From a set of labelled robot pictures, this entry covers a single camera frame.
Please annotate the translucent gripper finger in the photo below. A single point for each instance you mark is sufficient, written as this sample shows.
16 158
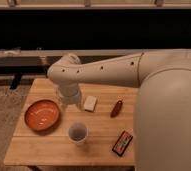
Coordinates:
79 104
63 104

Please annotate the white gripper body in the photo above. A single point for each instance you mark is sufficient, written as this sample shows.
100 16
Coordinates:
68 92

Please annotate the white sponge block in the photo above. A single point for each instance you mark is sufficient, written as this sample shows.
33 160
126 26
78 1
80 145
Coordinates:
90 103

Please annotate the white plastic cup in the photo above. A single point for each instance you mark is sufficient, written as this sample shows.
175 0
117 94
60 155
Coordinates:
77 133

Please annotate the red chili pepper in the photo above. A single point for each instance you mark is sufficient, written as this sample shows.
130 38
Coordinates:
116 110

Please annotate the wooden table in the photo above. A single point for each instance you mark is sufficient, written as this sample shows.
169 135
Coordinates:
53 147

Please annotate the orange bowl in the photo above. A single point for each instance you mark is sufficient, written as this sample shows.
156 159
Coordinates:
42 115

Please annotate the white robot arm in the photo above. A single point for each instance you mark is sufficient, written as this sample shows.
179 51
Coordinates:
162 113

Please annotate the red black rectangular box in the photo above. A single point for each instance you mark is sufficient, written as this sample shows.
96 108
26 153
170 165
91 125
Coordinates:
122 143

